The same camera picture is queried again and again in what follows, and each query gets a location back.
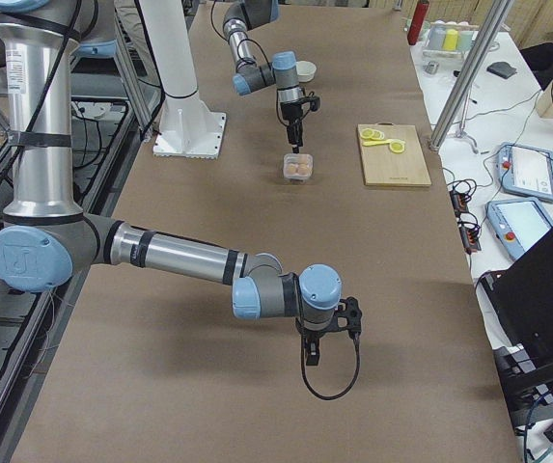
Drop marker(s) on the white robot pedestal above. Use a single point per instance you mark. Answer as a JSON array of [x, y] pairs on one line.
[[187, 127]]

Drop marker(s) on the light blue cup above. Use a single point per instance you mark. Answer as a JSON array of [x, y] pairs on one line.
[[464, 40]]

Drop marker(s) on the yellow plastic knife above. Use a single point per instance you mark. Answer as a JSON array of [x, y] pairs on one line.
[[373, 142]]

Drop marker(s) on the wooden cutting board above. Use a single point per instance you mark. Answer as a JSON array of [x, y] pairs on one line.
[[381, 167]]

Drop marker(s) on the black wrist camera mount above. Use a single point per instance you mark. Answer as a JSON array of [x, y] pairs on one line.
[[350, 311]]

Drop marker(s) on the clear plastic egg box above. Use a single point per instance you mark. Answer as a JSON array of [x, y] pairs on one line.
[[299, 158]]

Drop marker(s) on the yellow cup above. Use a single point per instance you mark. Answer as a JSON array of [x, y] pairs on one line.
[[450, 40]]

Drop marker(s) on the aluminium frame post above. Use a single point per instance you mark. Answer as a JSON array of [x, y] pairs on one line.
[[460, 93]]

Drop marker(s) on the blue teach pendant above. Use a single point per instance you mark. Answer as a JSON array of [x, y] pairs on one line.
[[526, 171], [518, 223]]

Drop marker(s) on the small metal cylinder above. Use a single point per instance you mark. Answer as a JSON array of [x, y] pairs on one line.
[[431, 67]]

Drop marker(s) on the lemon slice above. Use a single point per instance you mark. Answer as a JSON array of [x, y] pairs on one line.
[[397, 146], [376, 135], [364, 133]]

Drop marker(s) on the red cylinder bottle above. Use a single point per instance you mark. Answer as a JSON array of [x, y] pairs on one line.
[[417, 21]]

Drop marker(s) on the white bowl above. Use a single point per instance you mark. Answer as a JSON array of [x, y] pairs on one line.
[[305, 71]]

